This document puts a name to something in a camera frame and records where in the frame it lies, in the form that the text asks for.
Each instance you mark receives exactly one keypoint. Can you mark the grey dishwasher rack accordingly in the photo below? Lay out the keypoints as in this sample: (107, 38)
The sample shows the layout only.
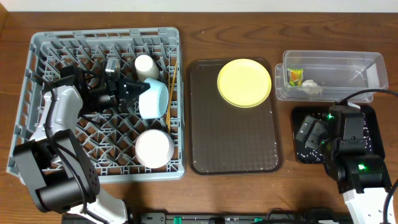
(108, 137)

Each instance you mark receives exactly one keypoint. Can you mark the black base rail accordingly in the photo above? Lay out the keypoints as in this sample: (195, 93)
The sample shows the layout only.
(276, 215)

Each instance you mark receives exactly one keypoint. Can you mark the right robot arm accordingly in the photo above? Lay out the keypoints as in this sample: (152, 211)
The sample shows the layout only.
(346, 140)

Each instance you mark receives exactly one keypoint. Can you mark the yellow green snack wrapper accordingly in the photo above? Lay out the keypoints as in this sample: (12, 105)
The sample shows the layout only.
(295, 76)

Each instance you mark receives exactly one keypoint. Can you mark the white bowl with food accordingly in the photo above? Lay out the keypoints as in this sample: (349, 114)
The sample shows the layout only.
(154, 148)

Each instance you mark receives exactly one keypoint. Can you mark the white cup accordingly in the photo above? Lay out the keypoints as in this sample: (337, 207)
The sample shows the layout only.
(146, 68)

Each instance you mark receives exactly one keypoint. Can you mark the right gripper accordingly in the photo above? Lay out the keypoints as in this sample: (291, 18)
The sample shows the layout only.
(320, 128)

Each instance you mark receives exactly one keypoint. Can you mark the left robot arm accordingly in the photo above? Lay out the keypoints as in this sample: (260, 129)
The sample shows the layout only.
(55, 168)

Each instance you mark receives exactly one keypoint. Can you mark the white tissue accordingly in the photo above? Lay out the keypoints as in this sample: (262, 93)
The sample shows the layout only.
(311, 88)

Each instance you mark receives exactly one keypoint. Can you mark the black tray bin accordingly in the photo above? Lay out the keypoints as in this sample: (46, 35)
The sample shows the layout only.
(373, 126)

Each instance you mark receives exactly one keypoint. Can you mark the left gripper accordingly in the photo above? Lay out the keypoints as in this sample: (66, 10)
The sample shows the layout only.
(123, 90)

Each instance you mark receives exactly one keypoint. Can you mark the spilled rice and shells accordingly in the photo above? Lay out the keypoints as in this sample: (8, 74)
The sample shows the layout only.
(308, 155)

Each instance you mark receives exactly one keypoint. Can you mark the clear plastic container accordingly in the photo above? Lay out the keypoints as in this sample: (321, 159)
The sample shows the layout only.
(339, 73)

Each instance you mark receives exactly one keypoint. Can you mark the dark brown serving tray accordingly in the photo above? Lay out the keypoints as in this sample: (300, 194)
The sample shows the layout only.
(225, 139)

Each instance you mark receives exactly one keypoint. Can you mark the light blue bowl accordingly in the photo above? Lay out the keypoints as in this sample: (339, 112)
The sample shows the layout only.
(153, 102)

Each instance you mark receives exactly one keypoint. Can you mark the yellow plate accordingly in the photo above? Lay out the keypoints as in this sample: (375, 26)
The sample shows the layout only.
(244, 83)

